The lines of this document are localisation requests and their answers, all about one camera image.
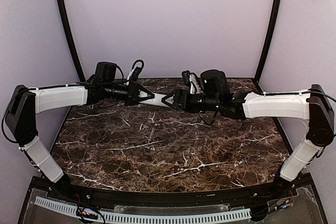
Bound black frame post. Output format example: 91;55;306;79
56;0;86;81
254;0;281;83

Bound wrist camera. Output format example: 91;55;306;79
182;70;202;94
127;59;144;84

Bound black front table rail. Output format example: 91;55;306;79
31;179;313;209

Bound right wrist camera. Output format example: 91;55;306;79
182;70;202;94

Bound white slotted cable duct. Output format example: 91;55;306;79
34;196;251;223

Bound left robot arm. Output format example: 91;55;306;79
1;61;160;185

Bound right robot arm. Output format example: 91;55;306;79
161;69;335;182

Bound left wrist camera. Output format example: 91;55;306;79
127;59;144;84

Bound left black frame post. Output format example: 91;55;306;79
56;0;86;81

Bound right black frame post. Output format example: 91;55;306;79
254;0;281;83

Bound white remote control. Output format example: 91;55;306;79
140;93;169;108

